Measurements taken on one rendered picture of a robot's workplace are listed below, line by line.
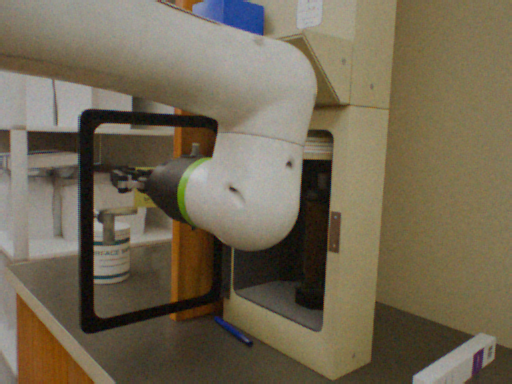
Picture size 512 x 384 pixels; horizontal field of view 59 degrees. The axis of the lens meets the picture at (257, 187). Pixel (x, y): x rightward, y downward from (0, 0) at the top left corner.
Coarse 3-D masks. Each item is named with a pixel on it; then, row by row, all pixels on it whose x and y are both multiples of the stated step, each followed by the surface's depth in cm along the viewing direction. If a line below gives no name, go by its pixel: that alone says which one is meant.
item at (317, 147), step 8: (312, 136) 84; (320, 136) 83; (328, 136) 83; (312, 144) 83; (320, 144) 83; (328, 144) 83; (304, 152) 83; (312, 152) 83; (320, 152) 82; (328, 152) 82; (328, 160) 82
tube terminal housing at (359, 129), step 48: (288, 0) 82; (336, 0) 74; (384, 0) 75; (384, 48) 77; (384, 96) 78; (336, 144) 75; (384, 144) 80; (336, 192) 75; (336, 288) 76; (288, 336) 86; (336, 336) 77
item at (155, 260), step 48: (96, 144) 78; (144, 144) 83; (192, 144) 90; (96, 192) 79; (96, 240) 80; (144, 240) 86; (192, 240) 93; (96, 288) 80; (144, 288) 87; (192, 288) 94
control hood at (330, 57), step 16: (288, 32) 66; (304, 32) 64; (304, 48) 66; (320, 48) 67; (336, 48) 69; (320, 64) 67; (336, 64) 69; (320, 80) 69; (336, 80) 70; (320, 96) 72; (336, 96) 70
